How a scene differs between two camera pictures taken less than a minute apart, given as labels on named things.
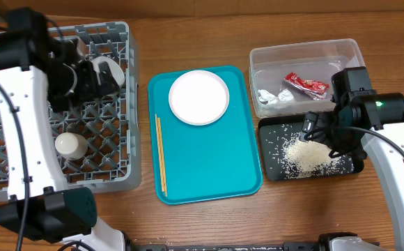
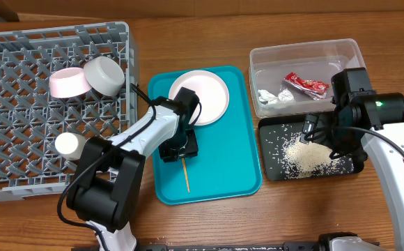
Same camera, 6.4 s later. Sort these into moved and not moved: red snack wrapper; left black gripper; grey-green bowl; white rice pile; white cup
Moved: left black gripper
Not moved: white cup; white rice pile; grey-green bowl; red snack wrapper
